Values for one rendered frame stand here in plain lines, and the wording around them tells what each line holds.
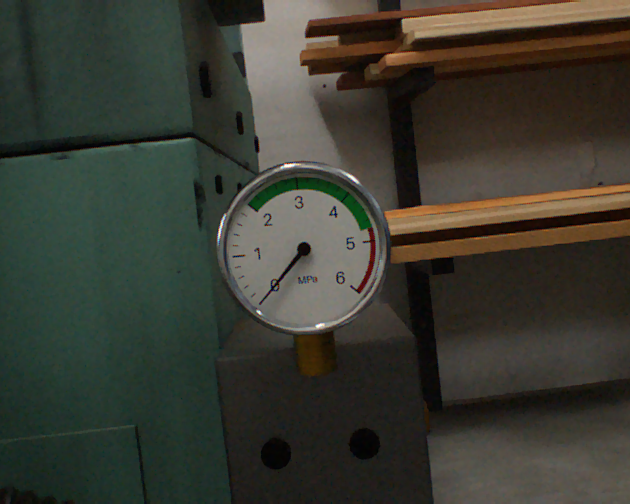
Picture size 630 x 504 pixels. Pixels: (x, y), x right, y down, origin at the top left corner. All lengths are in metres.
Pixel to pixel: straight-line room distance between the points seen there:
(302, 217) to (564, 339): 2.73
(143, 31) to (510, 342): 2.65
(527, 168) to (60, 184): 2.63
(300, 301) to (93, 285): 0.11
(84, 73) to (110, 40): 0.02
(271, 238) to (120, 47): 0.12
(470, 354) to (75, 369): 2.60
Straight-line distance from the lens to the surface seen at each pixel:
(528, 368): 3.02
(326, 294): 0.33
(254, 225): 0.33
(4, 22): 0.42
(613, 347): 3.11
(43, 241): 0.41
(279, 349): 0.37
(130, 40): 0.41
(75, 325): 0.41
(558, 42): 2.52
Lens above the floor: 0.68
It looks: 3 degrees down
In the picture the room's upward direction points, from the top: 6 degrees counter-clockwise
